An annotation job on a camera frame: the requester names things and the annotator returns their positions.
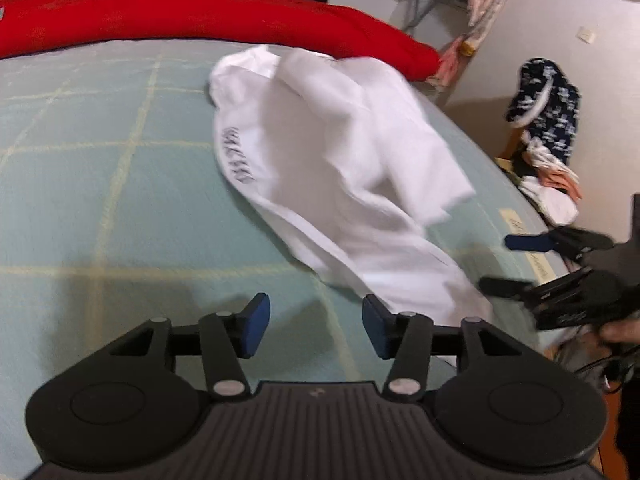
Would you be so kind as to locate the light green checked bed sheet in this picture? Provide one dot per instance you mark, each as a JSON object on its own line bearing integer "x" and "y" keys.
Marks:
{"x": 100, "y": 185}

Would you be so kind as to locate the navy star-printed garment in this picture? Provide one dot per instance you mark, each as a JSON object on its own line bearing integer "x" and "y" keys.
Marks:
{"x": 555, "y": 110}

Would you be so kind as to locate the white wall socket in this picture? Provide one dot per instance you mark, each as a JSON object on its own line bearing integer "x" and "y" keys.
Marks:
{"x": 586, "y": 35}

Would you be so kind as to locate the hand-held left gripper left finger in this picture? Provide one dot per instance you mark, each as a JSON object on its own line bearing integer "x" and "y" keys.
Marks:
{"x": 255, "y": 325}

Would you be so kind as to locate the white printed t-shirt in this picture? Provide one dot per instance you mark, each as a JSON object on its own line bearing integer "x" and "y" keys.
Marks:
{"x": 325, "y": 160}

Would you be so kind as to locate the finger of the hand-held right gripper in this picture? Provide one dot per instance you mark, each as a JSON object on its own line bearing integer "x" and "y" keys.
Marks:
{"x": 527, "y": 242}
{"x": 505, "y": 286}

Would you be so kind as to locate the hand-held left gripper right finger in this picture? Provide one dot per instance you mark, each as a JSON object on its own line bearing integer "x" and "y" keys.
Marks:
{"x": 376, "y": 327}

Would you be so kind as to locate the pink white curtain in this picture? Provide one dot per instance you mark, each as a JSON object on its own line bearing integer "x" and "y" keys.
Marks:
{"x": 482, "y": 5}

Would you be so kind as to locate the person's right hand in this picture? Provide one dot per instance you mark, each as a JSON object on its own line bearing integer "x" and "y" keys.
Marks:
{"x": 622, "y": 332}

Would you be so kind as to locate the red blanket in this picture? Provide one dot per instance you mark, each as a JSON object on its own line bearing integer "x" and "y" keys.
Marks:
{"x": 200, "y": 20}

